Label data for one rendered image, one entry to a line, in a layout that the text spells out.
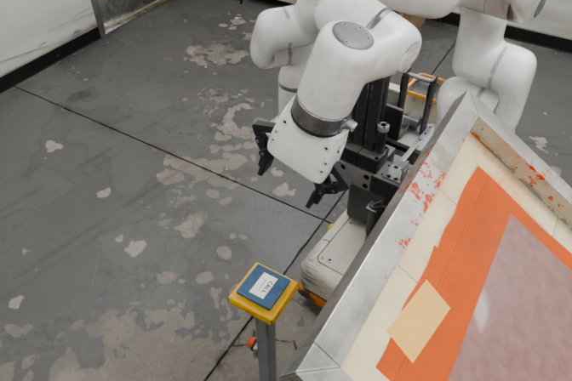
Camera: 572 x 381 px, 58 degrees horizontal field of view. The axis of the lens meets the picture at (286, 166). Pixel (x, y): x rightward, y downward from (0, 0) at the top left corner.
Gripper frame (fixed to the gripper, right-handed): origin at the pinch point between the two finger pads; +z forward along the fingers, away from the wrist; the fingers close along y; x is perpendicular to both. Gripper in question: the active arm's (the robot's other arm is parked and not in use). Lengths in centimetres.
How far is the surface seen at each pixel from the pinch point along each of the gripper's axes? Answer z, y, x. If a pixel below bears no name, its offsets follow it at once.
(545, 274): -1.7, -40.2, -11.9
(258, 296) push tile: 54, -2, -8
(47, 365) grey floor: 174, 61, 12
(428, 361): -4.9, -28.3, 15.1
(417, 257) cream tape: -6.8, -21.3, 3.9
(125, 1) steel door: 219, 258, -244
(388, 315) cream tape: -6.8, -21.4, 14.1
